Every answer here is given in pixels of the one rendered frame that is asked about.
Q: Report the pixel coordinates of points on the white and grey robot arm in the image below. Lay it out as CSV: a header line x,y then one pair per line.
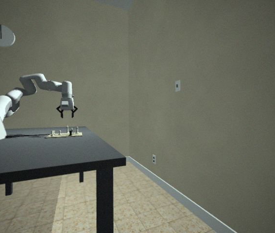
x,y
10,102

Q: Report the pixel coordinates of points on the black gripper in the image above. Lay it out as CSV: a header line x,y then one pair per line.
x,y
70,107

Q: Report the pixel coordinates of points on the chessboard with chess pieces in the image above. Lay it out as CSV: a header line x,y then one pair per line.
x,y
64,135

